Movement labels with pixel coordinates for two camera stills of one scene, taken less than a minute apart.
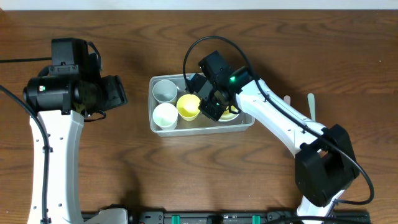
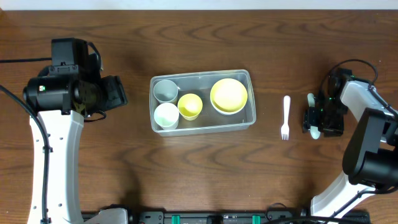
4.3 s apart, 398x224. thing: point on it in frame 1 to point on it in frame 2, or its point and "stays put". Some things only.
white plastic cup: (165, 116) stays put
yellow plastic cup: (187, 106) stays put
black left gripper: (115, 91) stays put
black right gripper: (210, 109) to (311, 116)
